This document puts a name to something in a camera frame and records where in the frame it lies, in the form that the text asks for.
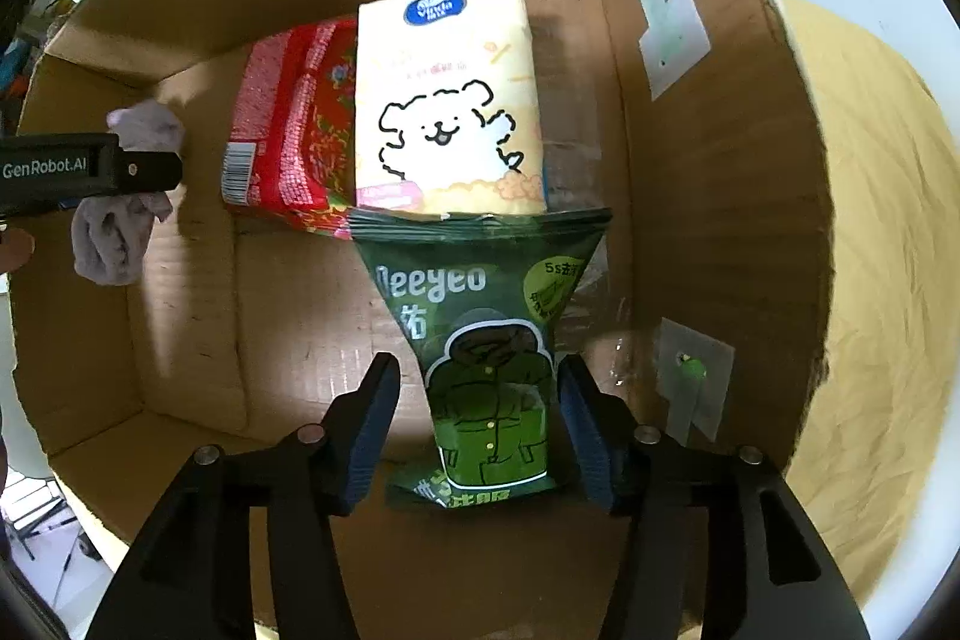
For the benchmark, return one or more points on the green wipes packet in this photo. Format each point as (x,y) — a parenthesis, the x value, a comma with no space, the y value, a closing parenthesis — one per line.
(487,370)

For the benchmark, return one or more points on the person's left hand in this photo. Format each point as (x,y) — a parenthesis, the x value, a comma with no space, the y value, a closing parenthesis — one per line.
(15,250)

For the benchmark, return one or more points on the white paper label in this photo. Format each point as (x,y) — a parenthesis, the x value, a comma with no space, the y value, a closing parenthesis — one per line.
(694,385)
(671,36)

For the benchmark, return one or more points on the cream tissue pack with dog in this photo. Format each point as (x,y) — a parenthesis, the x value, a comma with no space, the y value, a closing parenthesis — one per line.
(444,100)

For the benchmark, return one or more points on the red tissue pack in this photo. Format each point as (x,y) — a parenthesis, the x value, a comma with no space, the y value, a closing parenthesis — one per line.
(294,130)

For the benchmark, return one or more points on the beige blanket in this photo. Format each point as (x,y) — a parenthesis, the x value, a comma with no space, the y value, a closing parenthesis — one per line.
(885,280)

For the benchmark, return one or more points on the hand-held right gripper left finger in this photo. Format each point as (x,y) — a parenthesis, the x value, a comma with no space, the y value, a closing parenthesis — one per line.
(373,419)

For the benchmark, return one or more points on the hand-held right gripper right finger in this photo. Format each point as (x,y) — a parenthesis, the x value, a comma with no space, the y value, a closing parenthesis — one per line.
(586,430)

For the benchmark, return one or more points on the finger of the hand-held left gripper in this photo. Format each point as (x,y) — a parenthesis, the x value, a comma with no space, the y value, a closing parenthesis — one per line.
(142,168)

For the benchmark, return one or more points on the grey cloth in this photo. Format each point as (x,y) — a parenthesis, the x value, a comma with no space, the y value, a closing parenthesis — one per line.
(124,220)

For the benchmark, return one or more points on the cardboard box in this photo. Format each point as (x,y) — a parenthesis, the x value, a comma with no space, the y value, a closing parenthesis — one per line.
(420,235)

